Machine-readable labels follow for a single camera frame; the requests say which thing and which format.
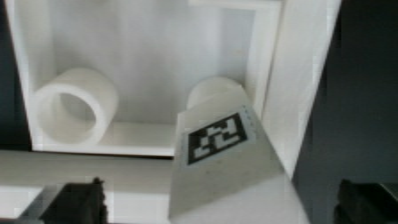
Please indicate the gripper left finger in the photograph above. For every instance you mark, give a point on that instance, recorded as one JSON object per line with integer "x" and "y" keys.
{"x": 69, "y": 204}

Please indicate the white chair leg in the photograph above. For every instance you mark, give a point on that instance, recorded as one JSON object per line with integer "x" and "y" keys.
{"x": 232, "y": 187}

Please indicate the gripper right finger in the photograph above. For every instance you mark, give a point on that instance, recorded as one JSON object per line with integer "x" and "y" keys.
{"x": 367, "y": 203}

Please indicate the white chair seat part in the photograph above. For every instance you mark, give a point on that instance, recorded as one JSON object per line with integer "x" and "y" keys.
{"x": 159, "y": 43}

